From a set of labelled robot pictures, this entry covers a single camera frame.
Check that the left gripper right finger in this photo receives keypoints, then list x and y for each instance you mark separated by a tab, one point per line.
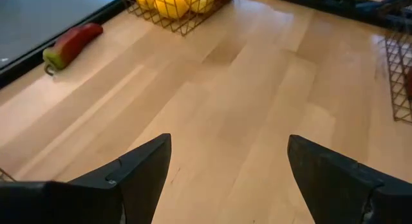
347	195

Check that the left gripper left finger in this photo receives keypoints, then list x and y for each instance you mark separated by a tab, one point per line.
96	198

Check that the pale yellow lemon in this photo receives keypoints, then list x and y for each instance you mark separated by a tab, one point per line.
201	1

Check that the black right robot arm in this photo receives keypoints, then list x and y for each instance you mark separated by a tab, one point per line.
386	8

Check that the red chili pepper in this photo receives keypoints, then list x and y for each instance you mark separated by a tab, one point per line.
71	45

